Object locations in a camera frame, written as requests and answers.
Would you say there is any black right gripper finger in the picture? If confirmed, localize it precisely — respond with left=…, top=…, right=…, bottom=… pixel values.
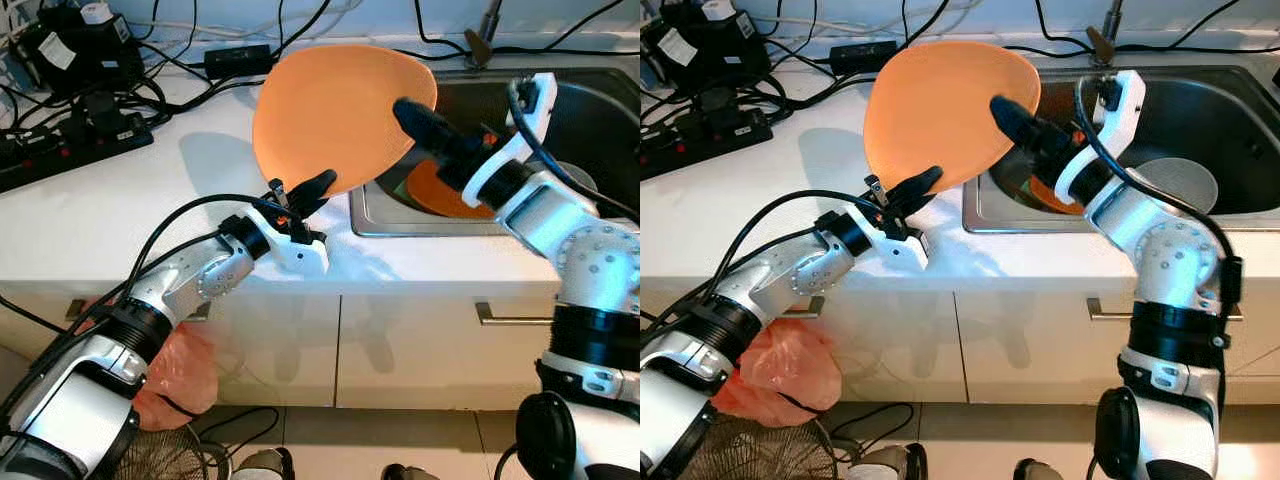
left=392, top=97, right=466, bottom=159
left=988, top=94, right=1059, bottom=153

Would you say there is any orange bowl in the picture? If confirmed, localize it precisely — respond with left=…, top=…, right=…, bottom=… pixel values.
left=405, top=158, right=481, bottom=221
left=1028, top=172, right=1086, bottom=216

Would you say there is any white kitchen cabinet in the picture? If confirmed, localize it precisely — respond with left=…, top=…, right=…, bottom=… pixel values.
left=640, top=250, right=1280, bottom=406
left=0, top=255, right=641, bottom=411

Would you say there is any metal faucet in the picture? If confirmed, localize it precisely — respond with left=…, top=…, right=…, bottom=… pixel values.
left=465, top=0, right=506, bottom=69
left=1085, top=0, right=1126, bottom=66

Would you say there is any white bowl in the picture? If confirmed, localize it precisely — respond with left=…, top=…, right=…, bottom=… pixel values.
left=1135, top=157, right=1221, bottom=216
left=545, top=160, right=603, bottom=203

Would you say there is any small black power brick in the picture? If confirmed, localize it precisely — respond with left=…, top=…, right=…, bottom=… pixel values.
left=828, top=40, right=898, bottom=73
left=205, top=43, right=273, bottom=79

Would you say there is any stainless steel sink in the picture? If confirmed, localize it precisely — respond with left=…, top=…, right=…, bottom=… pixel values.
left=350, top=65, right=641, bottom=239
left=963, top=62, right=1280, bottom=236

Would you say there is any black power strip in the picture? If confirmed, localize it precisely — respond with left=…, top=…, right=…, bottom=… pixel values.
left=0, top=108, right=156, bottom=194
left=640, top=105, right=773, bottom=181

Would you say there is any red plastic bag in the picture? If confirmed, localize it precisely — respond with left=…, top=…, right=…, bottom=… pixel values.
left=712, top=318, right=841, bottom=429
left=130, top=320, right=219, bottom=431

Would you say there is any black charger box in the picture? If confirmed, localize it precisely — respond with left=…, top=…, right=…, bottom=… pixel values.
left=645, top=0, right=771, bottom=91
left=20, top=5, right=146, bottom=96

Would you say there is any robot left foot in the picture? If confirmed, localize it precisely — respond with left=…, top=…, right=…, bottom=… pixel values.
left=860, top=443, right=928, bottom=480
left=230, top=447, right=296, bottom=480

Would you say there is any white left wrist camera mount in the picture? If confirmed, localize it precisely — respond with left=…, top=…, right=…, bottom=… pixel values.
left=848, top=198, right=929, bottom=271
left=245, top=200, right=331, bottom=279

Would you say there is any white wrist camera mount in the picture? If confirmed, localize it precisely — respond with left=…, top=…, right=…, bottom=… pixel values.
left=1055, top=70, right=1146, bottom=206
left=245, top=200, right=331, bottom=279
left=848, top=198, right=929, bottom=271
left=462, top=72, right=559, bottom=209

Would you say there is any black left wrist camera cable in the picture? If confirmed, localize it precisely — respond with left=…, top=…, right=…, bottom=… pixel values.
left=0, top=193, right=291, bottom=431
left=640, top=188, right=891, bottom=331

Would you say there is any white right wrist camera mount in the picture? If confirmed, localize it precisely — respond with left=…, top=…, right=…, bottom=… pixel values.
left=1055, top=70, right=1146, bottom=206
left=462, top=72, right=559, bottom=209

